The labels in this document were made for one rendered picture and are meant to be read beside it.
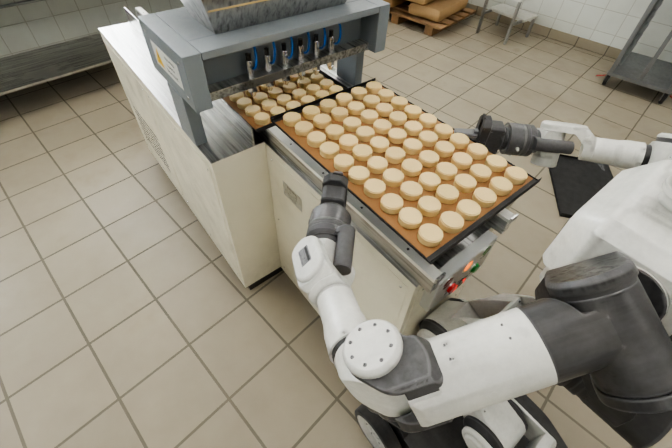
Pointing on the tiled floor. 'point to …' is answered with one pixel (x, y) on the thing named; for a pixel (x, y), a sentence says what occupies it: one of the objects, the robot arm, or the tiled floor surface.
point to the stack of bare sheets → (577, 182)
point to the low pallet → (427, 19)
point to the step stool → (509, 7)
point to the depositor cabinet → (205, 162)
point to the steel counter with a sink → (68, 56)
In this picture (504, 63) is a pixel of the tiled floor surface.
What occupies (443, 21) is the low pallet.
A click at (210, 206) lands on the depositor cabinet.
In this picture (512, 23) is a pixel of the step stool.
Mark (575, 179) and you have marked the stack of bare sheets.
